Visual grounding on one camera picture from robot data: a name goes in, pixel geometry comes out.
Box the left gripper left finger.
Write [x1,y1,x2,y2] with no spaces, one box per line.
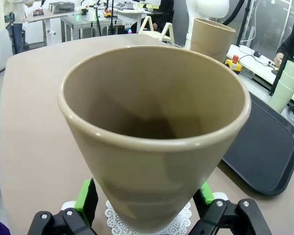
[26,177,99,235]

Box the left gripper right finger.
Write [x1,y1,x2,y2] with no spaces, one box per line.
[188,181,269,235]

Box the white lace paper coaster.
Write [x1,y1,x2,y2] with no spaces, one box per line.
[104,199,193,235]

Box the tall tan cup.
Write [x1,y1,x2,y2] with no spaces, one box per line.
[190,18,237,65]
[57,45,252,233]

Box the black plastic tray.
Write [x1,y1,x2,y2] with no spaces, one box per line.
[217,93,294,196]

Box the light green cup stack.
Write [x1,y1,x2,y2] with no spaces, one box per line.
[269,60,294,114]

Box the yellow emergency stop button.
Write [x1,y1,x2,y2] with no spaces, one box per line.
[224,55,242,75]

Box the white work desk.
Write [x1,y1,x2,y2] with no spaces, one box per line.
[229,44,294,108]

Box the cream wooden stand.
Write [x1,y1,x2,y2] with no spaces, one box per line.
[138,16,175,45]

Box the beige top standing desk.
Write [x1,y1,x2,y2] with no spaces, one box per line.
[25,9,75,47]

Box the seated person in black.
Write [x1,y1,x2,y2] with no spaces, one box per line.
[151,0,174,31]

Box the person in cream shirt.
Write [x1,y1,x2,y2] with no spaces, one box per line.
[0,0,32,56]

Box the aluminium frame workbench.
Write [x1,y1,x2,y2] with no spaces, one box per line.
[61,14,123,42]

